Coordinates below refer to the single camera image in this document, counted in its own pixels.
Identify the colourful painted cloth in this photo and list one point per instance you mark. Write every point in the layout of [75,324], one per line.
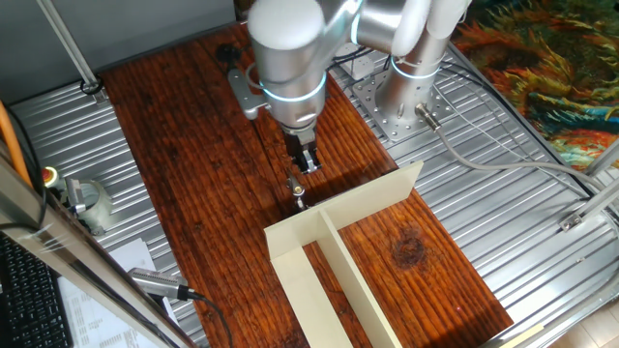
[556,72]

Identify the cream partition board stand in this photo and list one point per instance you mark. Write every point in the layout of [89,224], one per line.
[300,290]

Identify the white power strip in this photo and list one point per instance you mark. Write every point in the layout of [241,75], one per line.
[362,67]

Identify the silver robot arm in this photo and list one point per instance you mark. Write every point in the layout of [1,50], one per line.
[290,72]

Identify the aluminium profile strut with bracket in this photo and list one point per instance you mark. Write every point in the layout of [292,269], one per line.
[595,203]

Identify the grey cylinder mount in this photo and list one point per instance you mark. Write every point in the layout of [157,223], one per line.
[99,208]

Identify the wood grain board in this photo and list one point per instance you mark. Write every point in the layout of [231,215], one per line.
[193,217]

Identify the black keyboard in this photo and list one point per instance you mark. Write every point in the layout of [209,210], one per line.
[29,304]

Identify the red emergency stop button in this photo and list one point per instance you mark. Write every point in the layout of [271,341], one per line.
[48,175]

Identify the silver camera device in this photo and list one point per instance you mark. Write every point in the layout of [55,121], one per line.
[155,282]

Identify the orange tube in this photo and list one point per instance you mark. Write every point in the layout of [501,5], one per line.
[12,140]

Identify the white printed paper sheets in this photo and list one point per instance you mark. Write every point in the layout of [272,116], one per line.
[92,319]

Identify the slanted aluminium post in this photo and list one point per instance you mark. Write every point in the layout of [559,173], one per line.
[67,43]

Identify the aluminium frame beam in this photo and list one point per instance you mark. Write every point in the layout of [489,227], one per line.
[72,251]

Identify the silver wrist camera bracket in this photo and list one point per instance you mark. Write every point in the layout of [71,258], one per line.
[244,96]

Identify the yellow tape strip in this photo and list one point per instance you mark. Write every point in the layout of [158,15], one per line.
[524,335]

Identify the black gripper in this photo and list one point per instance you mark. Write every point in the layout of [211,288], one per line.
[296,145]

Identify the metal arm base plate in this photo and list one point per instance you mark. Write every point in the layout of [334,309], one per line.
[387,123]

